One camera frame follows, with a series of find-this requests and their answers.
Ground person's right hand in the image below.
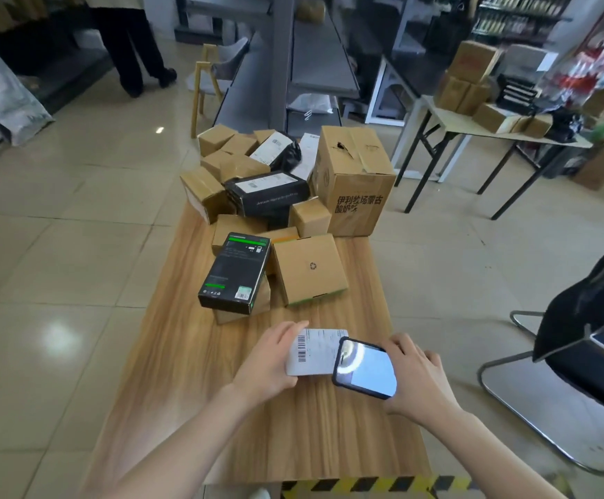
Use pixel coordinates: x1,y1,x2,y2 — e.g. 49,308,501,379
383,332,463,428

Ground person's left hand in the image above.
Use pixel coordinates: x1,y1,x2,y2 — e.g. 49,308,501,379
232,321,309,410

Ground white parcel with shipping label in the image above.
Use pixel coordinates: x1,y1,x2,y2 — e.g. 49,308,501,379
286,328,349,378

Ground black smartphone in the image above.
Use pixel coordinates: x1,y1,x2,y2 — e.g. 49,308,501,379
331,336,398,401

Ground person's left forearm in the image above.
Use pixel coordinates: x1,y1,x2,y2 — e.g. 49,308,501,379
81,383,264,499

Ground person's right forearm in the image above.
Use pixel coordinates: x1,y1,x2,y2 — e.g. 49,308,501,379
421,408,569,499

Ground pile of small cardboard boxes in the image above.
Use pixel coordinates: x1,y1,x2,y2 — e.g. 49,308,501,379
180,124,350,326

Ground black box with green trim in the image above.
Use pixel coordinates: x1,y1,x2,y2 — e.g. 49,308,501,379
197,232,273,316

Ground black box with white label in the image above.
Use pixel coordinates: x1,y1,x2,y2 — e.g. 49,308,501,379
223,170,311,219

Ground black yellow hazard tape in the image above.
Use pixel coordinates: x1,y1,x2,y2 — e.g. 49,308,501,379
281,475,483,499

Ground large printed cardboard carton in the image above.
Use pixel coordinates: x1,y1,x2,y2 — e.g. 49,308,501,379
312,125,398,238

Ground white flat envelope parcel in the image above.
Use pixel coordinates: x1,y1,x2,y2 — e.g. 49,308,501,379
297,132,321,182

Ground black plastic mailer bag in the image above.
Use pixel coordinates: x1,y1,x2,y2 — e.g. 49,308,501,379
248,131,303,173

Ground black cantilever office chair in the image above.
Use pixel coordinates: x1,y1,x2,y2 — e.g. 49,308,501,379
477,233,604,476

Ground beige folding table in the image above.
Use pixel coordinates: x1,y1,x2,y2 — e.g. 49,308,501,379
392,95,594,222

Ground white plastic bag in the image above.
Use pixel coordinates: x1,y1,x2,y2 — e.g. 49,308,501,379
287,93,334,118

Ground cardboard box with white label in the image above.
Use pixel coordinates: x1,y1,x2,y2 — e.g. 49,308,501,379
571,142,604,192

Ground wooden chair with grey seat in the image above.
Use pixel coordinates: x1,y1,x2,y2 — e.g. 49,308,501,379
190,36,251,140

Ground black label printer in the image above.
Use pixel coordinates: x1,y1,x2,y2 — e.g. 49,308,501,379
546,106,585,144

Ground black stacked trays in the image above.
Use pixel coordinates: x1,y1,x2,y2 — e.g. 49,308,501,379
495,73,542,116

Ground stack of brown cartons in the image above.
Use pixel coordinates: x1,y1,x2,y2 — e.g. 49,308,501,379
433,40,555,140

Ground dark display shelf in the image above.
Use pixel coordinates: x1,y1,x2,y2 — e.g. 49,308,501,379
0,0,117,118

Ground rack of red white packets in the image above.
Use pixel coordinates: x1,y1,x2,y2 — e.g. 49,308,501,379
545,25,604,107

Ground shelf of packaged goods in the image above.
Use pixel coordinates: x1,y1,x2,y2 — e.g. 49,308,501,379
471,0,577,47

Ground grey woven sack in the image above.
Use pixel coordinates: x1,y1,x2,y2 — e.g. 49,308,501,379
0,20,54,147

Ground black desk with white frame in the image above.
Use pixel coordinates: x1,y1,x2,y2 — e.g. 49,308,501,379
364,53,440,126

